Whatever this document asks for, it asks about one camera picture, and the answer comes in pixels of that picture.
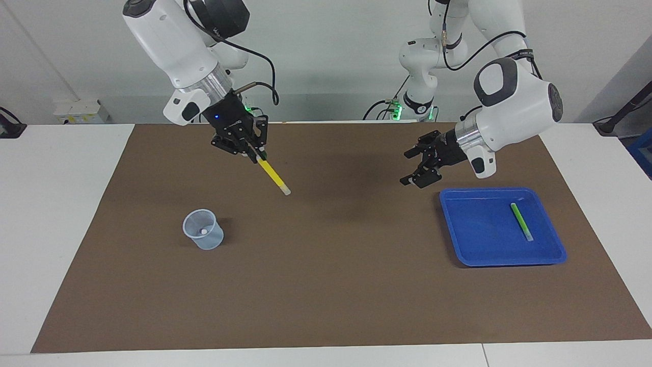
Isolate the black base cable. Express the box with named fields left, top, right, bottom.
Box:
left=363, top=75, right=411, bottom=122

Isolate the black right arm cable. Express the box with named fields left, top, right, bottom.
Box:
left=183, top=0, right=280, bottom=107

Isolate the green pen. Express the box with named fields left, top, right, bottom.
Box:
left=510, top=202, right=535, bottom=243

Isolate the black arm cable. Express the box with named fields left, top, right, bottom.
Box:
left=441, top=0, right=542, bottom=123
left=183, top=0, right=280, bottom=107

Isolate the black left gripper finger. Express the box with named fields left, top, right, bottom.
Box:
left=404, top=130, right=442, bottom=160
left=399, top=162, right=443, bottom=190

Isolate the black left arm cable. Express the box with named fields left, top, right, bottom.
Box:
left=441, top=0, right=542, bottom=123

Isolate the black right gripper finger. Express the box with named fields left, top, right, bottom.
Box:
left=251, top=116, right=269, bottom=161
left=211, top=136, right=259, bottom=162

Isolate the brown table mat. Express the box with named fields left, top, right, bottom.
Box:
left=31, top=121, right=652, bottom=354

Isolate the blue plastic tray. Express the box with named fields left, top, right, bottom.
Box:
left=439, top=187, right=567, bottom=268

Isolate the clear plastic cup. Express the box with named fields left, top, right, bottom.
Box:
left=182, top=208, right=225, bottom=251

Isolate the black stand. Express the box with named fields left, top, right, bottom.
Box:
left=592, top=82, right=652, bottom=136
left=0, top=106, right=27, bottom=139

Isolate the yellow pen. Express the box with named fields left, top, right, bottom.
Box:
left=256, top=157, right=292, bottom=197

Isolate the white wall box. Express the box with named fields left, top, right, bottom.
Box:
left=53, top=98, right=111, bottom=125

